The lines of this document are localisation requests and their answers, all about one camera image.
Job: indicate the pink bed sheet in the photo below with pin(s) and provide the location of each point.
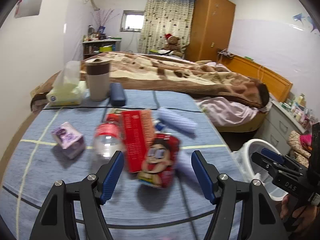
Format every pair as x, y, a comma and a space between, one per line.
225, 113

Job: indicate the window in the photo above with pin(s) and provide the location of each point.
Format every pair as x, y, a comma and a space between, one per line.
132, 21

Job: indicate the silver wall poster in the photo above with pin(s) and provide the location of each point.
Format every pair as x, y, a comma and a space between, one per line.
26, 8

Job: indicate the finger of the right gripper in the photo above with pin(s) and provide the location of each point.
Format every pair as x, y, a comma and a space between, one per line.
278, 174
270, 159

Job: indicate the person right hand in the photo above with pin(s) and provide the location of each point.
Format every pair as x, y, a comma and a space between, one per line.
308, 223

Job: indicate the heart pattern curtain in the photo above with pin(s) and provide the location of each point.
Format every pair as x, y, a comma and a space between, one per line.
163, 17

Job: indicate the purple drink carton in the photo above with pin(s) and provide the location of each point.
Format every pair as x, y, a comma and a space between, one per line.
70, 140

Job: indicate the teddy bear santa hat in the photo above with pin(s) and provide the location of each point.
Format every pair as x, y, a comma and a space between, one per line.
172, 45

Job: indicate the dark blue glasses case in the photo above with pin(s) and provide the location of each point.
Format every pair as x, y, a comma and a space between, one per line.
117, 95

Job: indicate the yellow tissue pack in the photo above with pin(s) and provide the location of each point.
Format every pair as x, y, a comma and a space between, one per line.
68, 89

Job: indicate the floral padded jacket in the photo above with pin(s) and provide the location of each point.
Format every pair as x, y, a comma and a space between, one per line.
298, 152

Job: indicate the brown white tumbler cup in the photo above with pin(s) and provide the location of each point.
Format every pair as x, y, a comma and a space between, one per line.
98, 71

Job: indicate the purple branch vase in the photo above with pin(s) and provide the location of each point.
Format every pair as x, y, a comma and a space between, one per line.
101, 18

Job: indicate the grey drawer nightstand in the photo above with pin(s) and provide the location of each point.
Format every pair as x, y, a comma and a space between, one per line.
277, 127

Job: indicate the small shelf desk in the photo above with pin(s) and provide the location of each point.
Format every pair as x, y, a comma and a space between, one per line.
95, 47

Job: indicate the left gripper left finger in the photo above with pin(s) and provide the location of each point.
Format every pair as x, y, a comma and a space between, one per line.
56, 218

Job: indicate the red cartoon drink can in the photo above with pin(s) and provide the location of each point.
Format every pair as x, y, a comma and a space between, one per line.
158, 166

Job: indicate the blue plaid table cloth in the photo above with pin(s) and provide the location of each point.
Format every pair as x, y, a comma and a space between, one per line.
135, 210

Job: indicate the wooden headboard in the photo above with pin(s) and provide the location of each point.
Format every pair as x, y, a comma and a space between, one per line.
277, 85

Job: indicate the green white small box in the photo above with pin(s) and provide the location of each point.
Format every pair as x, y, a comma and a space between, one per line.
116, 111

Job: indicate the brown paw print blanket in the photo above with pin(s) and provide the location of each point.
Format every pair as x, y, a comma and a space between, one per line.
151, 72

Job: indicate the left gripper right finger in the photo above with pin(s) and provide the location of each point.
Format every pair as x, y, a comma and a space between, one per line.
259, 217

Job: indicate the wooden wardrobe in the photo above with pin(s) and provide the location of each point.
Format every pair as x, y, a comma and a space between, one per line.
211, 29

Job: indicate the lavender striped roll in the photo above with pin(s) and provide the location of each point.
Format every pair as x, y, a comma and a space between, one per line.
175, 120
184, 166

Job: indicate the clear plastic bottle red label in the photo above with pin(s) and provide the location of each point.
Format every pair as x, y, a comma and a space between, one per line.
107, 137

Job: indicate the red medicine box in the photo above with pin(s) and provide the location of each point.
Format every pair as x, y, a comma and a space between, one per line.
139, 133

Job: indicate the pink striped cloth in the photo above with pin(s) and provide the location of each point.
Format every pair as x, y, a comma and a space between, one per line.
306, 141

